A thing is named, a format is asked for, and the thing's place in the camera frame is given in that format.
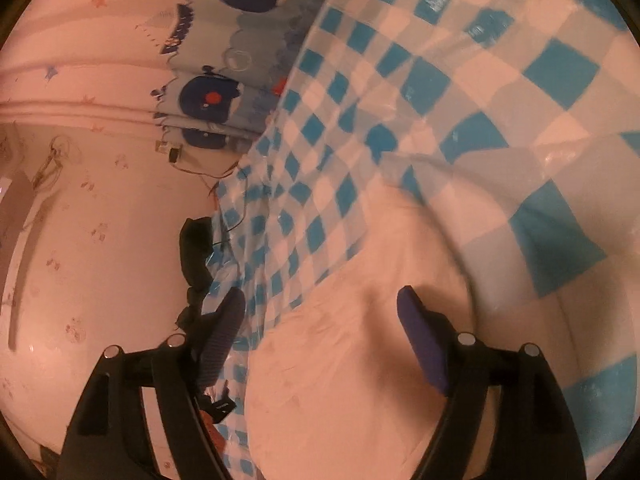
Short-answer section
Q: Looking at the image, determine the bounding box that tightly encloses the blue checkered plastic sheet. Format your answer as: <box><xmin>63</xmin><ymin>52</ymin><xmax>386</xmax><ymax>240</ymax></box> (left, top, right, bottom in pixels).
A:
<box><xmin>200</xmin><ymin>0</ymin><xmax>640</xmax><ymax>480</ymax></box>

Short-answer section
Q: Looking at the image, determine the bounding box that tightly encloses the small black object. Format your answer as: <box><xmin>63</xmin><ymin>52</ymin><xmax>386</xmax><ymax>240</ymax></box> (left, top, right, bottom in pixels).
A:
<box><xmin>200</xmin><ymin>385</ymin><xmax>238</xmax><ymax>423</ymax></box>

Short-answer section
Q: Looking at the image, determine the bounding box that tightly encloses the white quilted jacket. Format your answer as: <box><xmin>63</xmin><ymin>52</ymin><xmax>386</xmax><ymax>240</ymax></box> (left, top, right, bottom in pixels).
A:
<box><xmin>245</xmin><ymin>185</ymin><xmax>591</xmax><ymax>480</ymax></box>

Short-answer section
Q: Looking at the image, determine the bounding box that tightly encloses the black clothing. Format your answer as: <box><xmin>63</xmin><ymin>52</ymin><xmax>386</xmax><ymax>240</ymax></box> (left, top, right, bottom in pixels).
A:
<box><xmin>175</xmin><ymin>216</ymin><xmax>216</xmax><ymax>331</ymax></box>

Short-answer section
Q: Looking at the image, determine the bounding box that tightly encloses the white wall socket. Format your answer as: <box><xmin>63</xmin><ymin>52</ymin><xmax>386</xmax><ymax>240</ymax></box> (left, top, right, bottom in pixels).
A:
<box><xmin>156</xmin><ymin>140</ymin><xmax>182</xmax><ymax>165</ymax></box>

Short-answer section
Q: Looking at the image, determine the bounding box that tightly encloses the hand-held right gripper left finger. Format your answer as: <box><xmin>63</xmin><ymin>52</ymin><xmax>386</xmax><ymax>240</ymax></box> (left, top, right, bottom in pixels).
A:
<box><xmin>57</xmin><ymin>287</ymin><xmax>247</xmax><ymax>480</ymax></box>

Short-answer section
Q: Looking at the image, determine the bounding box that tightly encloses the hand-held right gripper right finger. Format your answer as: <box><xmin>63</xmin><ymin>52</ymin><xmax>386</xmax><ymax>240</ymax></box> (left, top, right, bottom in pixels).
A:
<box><xmin>396</xmin><ymin>285</ymin><xmax>587</xmax><ymax>480</ymax></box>

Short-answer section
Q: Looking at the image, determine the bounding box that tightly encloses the black cable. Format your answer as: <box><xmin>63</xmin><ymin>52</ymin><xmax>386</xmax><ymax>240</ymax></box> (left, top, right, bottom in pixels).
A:
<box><xmin>177</xmin><ymin>160</ymin><xmax>251</xmax><ymax>251</ymax></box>

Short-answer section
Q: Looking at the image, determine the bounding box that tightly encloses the whale print curtain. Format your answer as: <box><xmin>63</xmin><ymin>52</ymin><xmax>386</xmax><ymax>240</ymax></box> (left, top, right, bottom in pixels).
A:
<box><xmin>0</xmin><ymin>0</ymin><xmax>346</xmax><ymax>156</ymax></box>

